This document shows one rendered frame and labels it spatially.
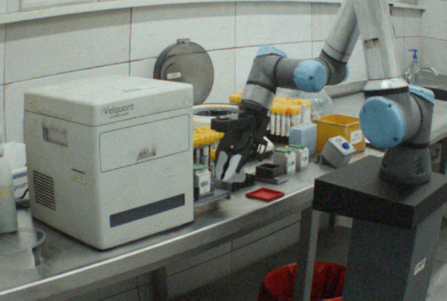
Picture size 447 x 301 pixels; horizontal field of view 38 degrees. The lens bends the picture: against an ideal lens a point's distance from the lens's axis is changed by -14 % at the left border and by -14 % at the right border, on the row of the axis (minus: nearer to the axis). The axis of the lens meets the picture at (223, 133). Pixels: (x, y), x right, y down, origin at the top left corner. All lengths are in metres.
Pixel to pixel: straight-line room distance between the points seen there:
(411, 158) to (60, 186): 0.81
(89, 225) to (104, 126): 0.21
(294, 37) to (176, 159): 1.51
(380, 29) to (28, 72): 1.00
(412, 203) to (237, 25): 1.30
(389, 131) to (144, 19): 1.03
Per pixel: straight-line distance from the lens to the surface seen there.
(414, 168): 1.68
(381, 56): 1.53
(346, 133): 2.13
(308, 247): 1.98
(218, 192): 1.65
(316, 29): 3.07
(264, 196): 1.75
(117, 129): 1.36
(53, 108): 1.42
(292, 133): 2.05
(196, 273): 2.68
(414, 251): 1.69
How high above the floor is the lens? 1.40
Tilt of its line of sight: 13 degrees down
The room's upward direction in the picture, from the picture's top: 1 degrees clockwise
